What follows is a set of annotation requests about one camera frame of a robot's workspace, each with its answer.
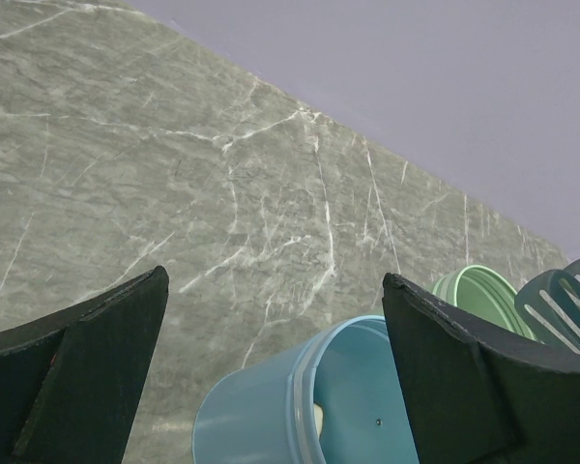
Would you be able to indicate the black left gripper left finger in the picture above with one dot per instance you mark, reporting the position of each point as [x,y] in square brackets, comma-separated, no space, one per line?
[71,382]

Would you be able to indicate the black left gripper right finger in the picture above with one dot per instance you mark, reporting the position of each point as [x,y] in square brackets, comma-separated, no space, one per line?
[475,392]

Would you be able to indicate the metal tongs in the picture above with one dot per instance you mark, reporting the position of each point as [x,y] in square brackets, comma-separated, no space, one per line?
[550,305]

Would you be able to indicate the round bun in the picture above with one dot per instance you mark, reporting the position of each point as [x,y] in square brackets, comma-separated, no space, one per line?
[318,414]

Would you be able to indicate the green plastic container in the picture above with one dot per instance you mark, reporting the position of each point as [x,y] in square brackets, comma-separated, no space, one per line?
[484,293]

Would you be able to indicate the blue plastic container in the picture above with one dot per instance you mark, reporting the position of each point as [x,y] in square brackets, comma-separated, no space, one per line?
[264,413]

